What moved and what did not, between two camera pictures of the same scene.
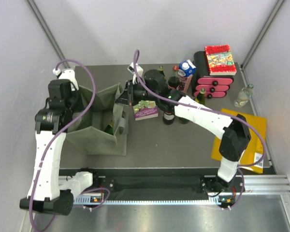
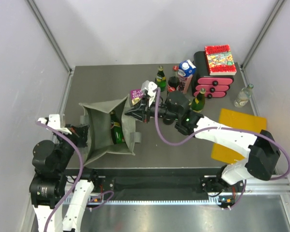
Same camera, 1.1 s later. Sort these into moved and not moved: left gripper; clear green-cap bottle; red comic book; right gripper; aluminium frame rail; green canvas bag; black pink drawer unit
Moved: right gripper; left gripper; green canvas bag
Not moved: aluminium frame rail; black pink drawer unit; clear green-cap bottle; red comic book
